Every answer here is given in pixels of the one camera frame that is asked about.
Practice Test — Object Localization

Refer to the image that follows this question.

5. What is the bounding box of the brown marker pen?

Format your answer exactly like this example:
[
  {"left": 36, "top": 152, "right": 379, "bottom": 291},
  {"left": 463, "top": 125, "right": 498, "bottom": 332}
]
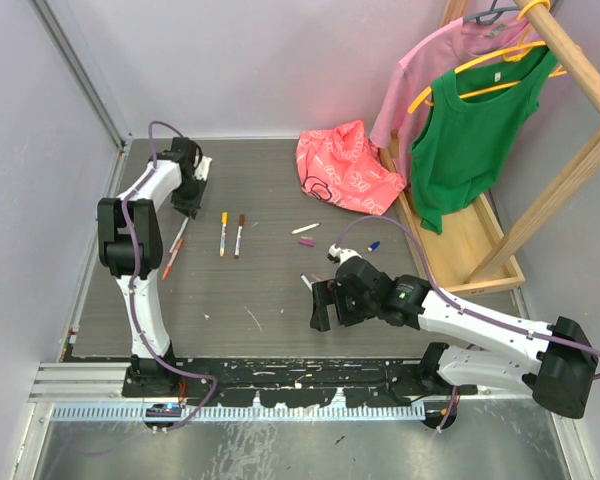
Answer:
[{"left": 234, "top": 224, "right": 244, "bottom": 259}]

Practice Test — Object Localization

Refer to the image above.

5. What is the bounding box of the white yellow-tipped pen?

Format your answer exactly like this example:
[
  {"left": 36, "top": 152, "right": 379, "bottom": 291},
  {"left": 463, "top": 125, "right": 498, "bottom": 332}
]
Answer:
[{"left": 291, "top": 223, "right": 320, "bottom": 235}]

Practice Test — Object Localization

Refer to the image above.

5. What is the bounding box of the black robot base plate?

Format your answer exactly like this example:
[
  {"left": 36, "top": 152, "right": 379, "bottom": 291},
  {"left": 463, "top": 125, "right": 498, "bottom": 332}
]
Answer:
[{"left": 122, "top": 358, "right": 452, "bottom": 408}]

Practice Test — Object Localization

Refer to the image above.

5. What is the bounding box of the white ballpoint pen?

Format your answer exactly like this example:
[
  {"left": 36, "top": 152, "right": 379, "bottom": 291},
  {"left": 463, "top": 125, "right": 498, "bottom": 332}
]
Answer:
[{"left": 168, "top": 217, "right": 189, "bottom": 254}]

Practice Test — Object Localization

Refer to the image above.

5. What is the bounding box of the aluminium corner profile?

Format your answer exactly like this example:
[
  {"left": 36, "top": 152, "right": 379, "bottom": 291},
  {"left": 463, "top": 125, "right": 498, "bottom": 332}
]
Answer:
[{"left": 29, "top": 0, "right": 128, "bottom": 150}]

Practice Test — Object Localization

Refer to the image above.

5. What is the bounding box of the yellow hanger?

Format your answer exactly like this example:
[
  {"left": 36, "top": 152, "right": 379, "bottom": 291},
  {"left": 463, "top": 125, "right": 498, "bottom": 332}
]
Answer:
[{"left": 409, "top": 0, "right": 569, "bottom": 114}]

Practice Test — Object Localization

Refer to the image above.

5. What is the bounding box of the yellow marker pen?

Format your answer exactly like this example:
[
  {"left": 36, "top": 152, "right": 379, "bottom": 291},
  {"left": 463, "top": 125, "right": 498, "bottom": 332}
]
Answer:
[{"left": 219, "top": 221, "right": 227, "bottom": 257}]

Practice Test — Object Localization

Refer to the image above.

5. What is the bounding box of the pink t-shirt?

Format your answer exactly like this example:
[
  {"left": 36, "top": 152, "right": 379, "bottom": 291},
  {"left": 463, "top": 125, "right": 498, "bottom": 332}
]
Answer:
[{"left": 369, "top": 13, "right": 539, "bottom": 176}]

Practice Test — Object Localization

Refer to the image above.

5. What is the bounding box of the orange ballpoint pen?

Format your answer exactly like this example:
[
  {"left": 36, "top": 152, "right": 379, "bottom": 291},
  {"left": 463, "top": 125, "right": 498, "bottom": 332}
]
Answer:
[{"left": 161, "top": 237, "right": 184, "bottom": 281}]

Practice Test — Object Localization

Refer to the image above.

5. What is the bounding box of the grey hanger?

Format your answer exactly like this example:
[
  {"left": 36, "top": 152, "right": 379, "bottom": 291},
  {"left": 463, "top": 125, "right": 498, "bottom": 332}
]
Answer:
[{"left": 463, "top": 0, "right": 519, "bottom": 26}]

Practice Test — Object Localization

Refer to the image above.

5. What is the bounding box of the green tank top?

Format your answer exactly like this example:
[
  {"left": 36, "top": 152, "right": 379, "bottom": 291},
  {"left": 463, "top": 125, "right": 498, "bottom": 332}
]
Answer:
[{"left": 410, "top": 46, "right": 558, "bottom": 234}]

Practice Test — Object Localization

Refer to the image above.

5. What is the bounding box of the magenta pen cap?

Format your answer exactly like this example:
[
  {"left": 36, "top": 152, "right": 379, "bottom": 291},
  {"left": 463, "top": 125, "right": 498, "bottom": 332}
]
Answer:
[{"left": 298, "top": 238, "right": 315, "bottom": 247}]

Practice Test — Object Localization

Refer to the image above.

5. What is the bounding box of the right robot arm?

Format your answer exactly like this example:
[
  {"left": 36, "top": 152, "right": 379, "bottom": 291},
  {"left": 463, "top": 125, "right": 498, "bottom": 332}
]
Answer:
[{"left": 307, "top": 250, "right": 599, "bottom": 419}]

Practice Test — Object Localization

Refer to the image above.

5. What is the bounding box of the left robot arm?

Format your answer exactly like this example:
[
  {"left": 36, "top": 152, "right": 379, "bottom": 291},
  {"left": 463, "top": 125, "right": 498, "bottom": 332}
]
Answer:
[{"left": 97, "top": 137, "right": 211, "bottom": 396}]

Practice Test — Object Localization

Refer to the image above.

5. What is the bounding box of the blue marker pen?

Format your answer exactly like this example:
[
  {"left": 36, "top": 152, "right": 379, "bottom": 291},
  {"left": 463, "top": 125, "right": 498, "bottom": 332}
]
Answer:
[{"left": 300, "top": 274, "right": 312, "bottom": 291}]

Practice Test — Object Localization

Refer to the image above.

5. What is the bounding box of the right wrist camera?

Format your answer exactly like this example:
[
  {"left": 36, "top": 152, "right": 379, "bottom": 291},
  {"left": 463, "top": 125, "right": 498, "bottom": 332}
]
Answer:
[{"left": 327, "top": 244, "right": 360, "bottom": 265}]

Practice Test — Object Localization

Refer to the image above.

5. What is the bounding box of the wooden clothes rack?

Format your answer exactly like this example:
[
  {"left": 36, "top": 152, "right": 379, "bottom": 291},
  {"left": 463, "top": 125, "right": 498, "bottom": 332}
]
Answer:
[{"left": 397, "top": 1, "right": 600, "bottom": 295}]

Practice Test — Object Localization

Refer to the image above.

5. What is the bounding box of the white cable duct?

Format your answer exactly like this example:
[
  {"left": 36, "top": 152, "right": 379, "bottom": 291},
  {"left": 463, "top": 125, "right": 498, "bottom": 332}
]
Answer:
[{"left": 50, "top": 401, "right": 426, "bottom": 423}]

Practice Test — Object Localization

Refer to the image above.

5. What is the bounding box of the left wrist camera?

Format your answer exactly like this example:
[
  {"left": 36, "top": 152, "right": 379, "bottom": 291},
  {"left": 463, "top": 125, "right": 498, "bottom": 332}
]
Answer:
[{"left": 194, "top": 156, "right": 212, "bottom": 182}]

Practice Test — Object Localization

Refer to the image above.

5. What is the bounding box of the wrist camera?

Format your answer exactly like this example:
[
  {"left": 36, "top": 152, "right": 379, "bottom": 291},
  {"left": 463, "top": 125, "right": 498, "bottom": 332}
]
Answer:
[
  {"left": 327, "top": 244, "right": 360, "bottom": 265},
  {"left": 194, "top": 156, "right": 212, "bottom": 182}
]

